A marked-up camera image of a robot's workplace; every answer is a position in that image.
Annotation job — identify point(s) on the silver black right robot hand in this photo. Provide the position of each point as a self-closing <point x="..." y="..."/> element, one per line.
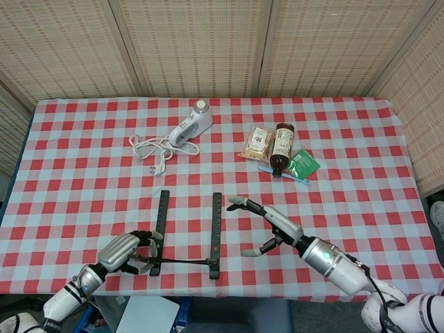
<point x="284" y="227"/>

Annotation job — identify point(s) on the blue plastic crate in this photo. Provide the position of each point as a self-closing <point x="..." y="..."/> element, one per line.
<point x="185" y="312"/>

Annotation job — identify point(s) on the woven bamboo screen panel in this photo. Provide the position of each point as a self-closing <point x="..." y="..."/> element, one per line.
<point x="52" y="45"/>
<point x="423" y="114"/>
<point x="10" y="132"/>
<point x="194" y="45"/>
<point x="340" y="45"/>

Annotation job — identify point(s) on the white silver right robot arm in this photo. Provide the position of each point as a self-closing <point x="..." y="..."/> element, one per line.
<point x="336" y="267"/>

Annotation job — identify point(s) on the white shoe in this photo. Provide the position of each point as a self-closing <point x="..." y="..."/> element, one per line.
<point x="437" y="218"/>

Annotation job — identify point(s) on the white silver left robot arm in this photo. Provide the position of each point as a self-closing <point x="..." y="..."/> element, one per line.
<point x="66" y="301"/>

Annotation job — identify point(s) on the flat white board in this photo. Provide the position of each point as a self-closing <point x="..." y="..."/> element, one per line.
<point x="149" y="314"/>

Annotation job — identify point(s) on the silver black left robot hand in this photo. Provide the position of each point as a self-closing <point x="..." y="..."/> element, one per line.
<point x="116" y="251"/>

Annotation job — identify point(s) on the brown labelled bottle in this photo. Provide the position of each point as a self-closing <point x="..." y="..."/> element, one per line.
<point x="281" y="142"/>

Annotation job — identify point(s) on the white handheld electric appliance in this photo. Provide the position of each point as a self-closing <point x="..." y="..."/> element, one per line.
<point x="201" y="121"/>

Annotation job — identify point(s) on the black folding laptop stand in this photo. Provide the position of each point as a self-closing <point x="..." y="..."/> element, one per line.
<point x="216" y="225"/>

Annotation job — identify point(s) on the light blue toothbrush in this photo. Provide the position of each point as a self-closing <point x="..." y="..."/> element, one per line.
<point x="265" y="169"/>

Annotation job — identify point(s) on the red white checkered tablecloth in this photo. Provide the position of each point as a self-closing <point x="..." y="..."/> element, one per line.
<point x="104" y="208"/>

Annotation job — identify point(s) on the clear snack packet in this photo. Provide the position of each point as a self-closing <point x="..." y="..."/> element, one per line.
<point x="258" y="142"/>

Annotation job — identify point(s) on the green foil sachet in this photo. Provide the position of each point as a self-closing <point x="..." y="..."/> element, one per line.
<point x="303" y="163"/>

